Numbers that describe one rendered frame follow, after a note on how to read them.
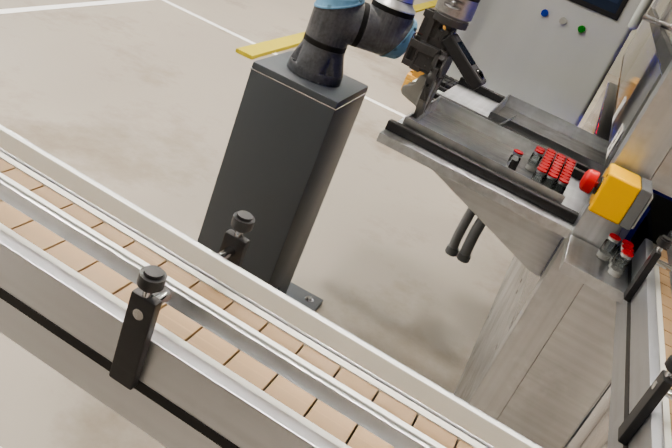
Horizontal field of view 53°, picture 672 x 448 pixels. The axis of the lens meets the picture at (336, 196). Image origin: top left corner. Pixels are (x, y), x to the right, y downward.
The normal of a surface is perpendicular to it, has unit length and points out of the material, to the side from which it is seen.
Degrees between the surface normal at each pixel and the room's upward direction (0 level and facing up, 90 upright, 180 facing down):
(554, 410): 90
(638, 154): 90
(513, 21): 90
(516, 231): 90
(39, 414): 0
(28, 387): 0
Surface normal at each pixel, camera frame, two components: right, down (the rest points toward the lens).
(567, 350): -0.39, 0.29
